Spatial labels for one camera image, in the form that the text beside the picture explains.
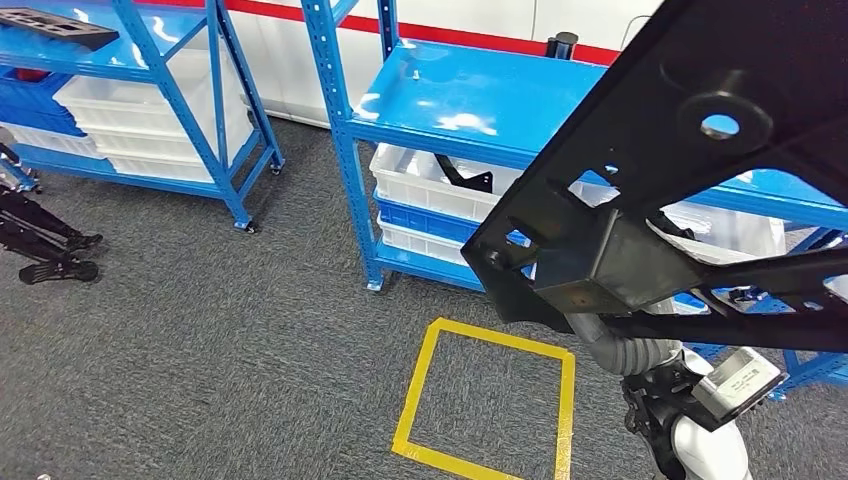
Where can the white car body red stripe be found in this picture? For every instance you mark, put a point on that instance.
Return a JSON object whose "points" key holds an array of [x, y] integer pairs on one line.
{"points": [[464, 13]]}

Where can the blue metal shelf rack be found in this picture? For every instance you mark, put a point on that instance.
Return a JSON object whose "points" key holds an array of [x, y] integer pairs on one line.
{"points": [[815, 374], [477, 86], [152, 40]]}

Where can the small metal screw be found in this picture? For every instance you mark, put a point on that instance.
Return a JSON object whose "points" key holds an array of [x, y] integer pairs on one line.
{"points": [[416, 75]]}

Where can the white plastic bin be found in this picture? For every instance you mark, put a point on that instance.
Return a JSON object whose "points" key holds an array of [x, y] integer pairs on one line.
{"points": [[112, 93], [729, 232], [53, 142], [152, 169], [132, 142], [411, 245], [411, 179]]}

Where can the black cylinder post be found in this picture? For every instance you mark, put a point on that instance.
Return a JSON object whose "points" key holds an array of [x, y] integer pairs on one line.
{"points": [[562, 46]]}

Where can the blue plastic bin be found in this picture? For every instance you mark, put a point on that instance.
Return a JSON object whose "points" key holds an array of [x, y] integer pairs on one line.
{"points": [[417, 222], [33, 99]]}

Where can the black bracket part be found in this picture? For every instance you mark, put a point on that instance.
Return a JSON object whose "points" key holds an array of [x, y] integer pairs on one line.
{"points": [[676, 228], [464, 180]]}

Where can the black plastic frame part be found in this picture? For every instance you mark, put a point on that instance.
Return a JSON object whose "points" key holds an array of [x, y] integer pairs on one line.
{"points": [[662, 132], [60, 28]]}

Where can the red item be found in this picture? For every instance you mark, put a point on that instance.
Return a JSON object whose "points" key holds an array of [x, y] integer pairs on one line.
{"points": [[32, 75]]}

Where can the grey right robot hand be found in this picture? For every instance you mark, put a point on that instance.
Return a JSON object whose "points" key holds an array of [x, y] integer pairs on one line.
{"points": [[590, 331]]}

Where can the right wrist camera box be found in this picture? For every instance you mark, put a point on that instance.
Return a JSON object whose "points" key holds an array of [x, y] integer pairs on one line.
{"points": [[742, 384]]}

